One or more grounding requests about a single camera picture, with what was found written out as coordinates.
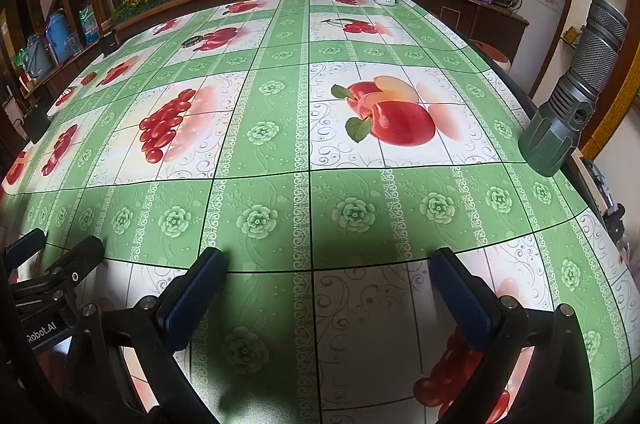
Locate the red and white stool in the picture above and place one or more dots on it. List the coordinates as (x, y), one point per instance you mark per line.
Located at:
(495, 53)

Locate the dark metal flashlight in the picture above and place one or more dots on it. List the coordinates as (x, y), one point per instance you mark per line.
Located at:
(575, 89)

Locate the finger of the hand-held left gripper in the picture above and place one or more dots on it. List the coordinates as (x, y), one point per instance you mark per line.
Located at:
(25, 244)
(75, 261)

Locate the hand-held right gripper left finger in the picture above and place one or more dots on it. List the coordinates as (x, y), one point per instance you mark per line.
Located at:
(197, 291)

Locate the small black box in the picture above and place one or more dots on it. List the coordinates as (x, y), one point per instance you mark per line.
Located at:
(107, 42)

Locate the blue plastic bucket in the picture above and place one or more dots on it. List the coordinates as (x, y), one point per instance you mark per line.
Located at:
(59, 35)

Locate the green fruit print tablecloth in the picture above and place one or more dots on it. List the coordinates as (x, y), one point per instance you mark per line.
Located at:
(310, 164)

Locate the small black round object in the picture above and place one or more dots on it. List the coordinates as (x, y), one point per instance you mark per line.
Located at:
(192, 40)

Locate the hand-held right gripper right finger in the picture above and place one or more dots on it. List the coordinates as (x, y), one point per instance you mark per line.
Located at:
(465, 304)

